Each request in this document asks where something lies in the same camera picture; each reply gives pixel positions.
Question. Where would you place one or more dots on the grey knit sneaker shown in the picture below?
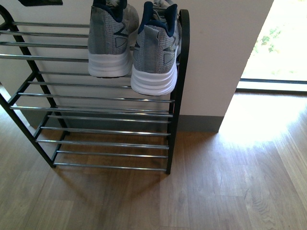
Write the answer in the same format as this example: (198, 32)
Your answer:
(157, 46)
(113, 29)

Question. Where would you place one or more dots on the black metal shoe rack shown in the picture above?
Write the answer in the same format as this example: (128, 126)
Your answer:
(77, 119)

